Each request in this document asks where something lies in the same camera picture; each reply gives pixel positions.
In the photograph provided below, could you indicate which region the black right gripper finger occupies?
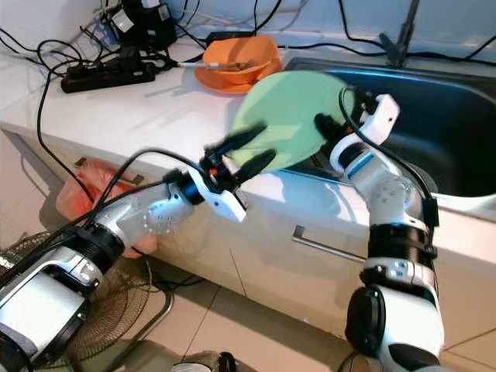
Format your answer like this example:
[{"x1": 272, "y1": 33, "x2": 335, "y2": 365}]
[{"x1": 314, "y1": 113, "x2": 350, "y2": 144}]

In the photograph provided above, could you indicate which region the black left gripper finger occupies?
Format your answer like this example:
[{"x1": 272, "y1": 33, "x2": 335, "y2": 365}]
[
  {"x1": 236, "y1": 149, "x2": 278, "y2": 185},
  {"x1": 213, "y1": 124, "x2": 269, "y2": 158}
]

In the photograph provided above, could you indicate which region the green plate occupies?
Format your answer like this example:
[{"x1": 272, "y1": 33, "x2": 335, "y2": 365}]
[{"x1": 232, "y1": 70, "x2": 357, "y2": 173}]

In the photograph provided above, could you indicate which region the orange plate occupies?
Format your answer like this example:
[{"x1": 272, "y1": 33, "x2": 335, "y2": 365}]
[{"x1": 194, "y1": 64, "x2": 280, "y2": 95}]

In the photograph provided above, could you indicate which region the patterned chopstick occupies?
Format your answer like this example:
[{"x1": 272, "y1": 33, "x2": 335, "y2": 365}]
[{"x1": 180, "y1": 62, "x2": 249, "y2": 74}]

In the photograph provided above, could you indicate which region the orange bowl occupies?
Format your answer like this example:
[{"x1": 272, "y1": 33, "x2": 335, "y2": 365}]
[{"x1": 203, "y1": 36, "x2": 282, "y2": 84}]

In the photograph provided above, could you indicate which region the steel sink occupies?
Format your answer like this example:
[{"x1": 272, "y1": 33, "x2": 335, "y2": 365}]
[{"x1": 283, "y1": 56, "x2": 496, "y2": 222}]

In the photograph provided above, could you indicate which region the white sink cabinet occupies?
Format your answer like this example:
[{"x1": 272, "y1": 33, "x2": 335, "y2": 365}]
[{"x1": 0, "y1": 128, "x2": 496, "y2": 365}]

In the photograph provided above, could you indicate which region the pink plastic bag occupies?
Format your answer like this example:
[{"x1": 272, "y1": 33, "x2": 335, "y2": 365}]
[{"x1": 56, "y1": 159, "x2": 148, "y2": 257}]

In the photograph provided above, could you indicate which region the black power strip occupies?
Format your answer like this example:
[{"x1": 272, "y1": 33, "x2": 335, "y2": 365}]
[{"x1": 60, "y1": 59, "x2": 157, "y2": 94}]

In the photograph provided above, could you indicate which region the black power adapter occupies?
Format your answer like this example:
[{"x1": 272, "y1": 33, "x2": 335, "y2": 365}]
[{"x1": 108, "y1": 0, "x2": 177, "y2": 51}]

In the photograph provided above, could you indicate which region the grey robot leg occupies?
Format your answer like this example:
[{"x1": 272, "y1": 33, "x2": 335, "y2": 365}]
[{"x1": 177, "y1": 350, "x2": 237, "y2": 372}]

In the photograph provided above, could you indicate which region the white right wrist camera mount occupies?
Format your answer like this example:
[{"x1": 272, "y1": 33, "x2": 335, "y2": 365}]
[{"x1": 329, "y1": 93, "x2": 400, "y2": 173}]

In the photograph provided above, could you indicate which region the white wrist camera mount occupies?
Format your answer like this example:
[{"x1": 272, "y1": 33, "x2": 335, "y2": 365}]
[
  {"x1": 329, "y1": 93, "x2": 400, "y2": 173},
  {"x1": 198, "y1": 159, "x2": 247, "y2": 224}
]

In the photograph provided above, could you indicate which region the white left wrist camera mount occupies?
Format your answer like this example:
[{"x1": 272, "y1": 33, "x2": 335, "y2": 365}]
[{"x1": 198, "y1": 159, "x2": 247, "y2": 224}]

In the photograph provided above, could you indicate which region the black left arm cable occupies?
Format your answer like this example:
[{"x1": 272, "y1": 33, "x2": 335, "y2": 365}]
[{"x1": 116, "y1": 147, "x2": 206, "y2": 233}]

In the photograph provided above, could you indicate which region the steel drawer handle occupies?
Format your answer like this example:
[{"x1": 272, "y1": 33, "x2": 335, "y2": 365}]
[{"x1": 292, "y1": 225, "x2": 369, "y2": 266}]

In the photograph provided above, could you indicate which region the black power strip cord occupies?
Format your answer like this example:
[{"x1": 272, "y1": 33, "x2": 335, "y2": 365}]
[{"x1": 35, "y1": 39, "x2": 98, "y2": 210}]

